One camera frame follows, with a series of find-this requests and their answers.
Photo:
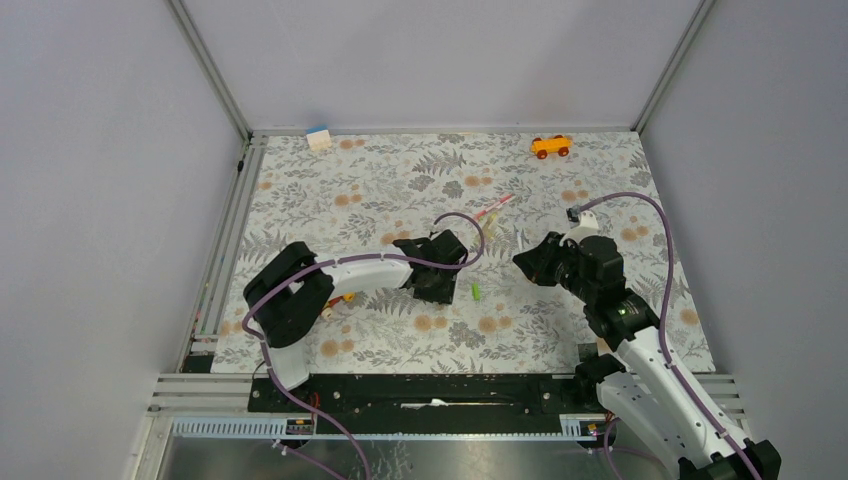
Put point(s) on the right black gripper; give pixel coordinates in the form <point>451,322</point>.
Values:
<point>536,262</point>

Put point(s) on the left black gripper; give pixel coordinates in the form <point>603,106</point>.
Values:
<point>442,295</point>

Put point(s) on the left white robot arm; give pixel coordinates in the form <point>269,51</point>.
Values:
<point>290,293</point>

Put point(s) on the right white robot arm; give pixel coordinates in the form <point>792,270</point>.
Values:
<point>641,381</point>

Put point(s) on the olive yellow marker pen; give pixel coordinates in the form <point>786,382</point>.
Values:
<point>490,228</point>

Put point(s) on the pink marker pen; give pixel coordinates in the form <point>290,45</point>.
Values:
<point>494,207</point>

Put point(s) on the red yellow toy brick car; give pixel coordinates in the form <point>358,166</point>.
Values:
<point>329,308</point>

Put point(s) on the floral patterned table mat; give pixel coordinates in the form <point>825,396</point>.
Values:
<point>370,190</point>

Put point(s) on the orange toy car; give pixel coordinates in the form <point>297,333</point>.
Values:
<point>560,145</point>

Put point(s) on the white block with blue top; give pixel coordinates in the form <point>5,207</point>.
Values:
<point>319,138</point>

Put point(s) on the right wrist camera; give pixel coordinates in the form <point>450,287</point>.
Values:
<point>583,224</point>

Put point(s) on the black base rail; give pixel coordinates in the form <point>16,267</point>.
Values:
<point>448,404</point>

